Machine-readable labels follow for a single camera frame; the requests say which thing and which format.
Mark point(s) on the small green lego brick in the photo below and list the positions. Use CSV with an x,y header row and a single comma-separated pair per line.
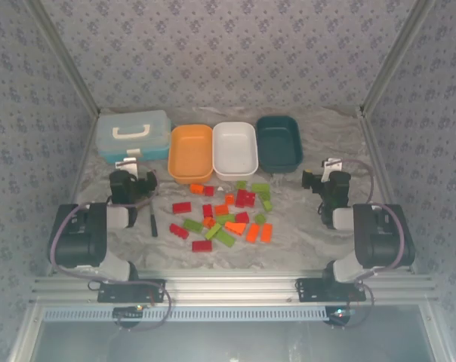
x,y
241,185
265,195
267,206
260,218

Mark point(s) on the small red lego brick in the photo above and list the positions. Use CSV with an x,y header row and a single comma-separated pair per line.
x,y
209,191

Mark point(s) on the long orange lego brick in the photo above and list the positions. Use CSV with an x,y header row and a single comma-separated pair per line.
x,y
266,232
253,232

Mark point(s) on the small orange lego brick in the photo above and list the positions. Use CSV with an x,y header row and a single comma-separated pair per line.
x,y
230,199

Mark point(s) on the orange lego wedge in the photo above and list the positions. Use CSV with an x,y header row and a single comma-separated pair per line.
x,y
235,227

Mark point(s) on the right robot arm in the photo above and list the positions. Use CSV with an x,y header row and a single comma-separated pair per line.
x,y
379,237

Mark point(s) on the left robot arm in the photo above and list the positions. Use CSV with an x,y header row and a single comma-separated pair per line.
x,y
81,234

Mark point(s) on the black pen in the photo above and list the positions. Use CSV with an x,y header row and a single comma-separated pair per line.
x,y
154,226

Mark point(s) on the dark green plastic container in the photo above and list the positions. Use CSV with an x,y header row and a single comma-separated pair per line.
x,y
280,145

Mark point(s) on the orange plastic container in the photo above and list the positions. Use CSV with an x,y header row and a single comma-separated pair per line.
x,y
190,154

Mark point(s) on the light blue storage box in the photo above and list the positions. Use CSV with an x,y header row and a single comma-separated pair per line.
x,y
133,135

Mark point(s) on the large red lego piece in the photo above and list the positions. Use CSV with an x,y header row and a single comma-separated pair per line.
x,y
244,198

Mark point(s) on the white plastic container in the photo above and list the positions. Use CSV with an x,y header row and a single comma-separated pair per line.
x,y
235,151

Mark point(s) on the small circuit board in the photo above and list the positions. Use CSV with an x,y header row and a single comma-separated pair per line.
x,y
340,315
128,313

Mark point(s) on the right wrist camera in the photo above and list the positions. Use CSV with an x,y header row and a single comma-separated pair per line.
x,y
333,166

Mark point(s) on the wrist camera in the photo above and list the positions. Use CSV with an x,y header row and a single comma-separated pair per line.
x,y
128,166
333,166

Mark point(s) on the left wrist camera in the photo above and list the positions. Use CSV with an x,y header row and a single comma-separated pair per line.
x,y
128,166

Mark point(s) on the aluminium side rail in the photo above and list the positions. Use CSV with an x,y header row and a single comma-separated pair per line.
x,y
88,145
371,143

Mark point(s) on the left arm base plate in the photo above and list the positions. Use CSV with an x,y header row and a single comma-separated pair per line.
x,y
137,290

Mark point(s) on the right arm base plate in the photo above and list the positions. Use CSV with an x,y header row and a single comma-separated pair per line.
x,y
311,290

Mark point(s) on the aluminium frame rail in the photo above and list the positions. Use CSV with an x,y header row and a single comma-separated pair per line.
x,y
228,286

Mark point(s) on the aluminium frame post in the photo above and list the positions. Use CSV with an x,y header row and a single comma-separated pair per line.
x,y
396,56
70,56

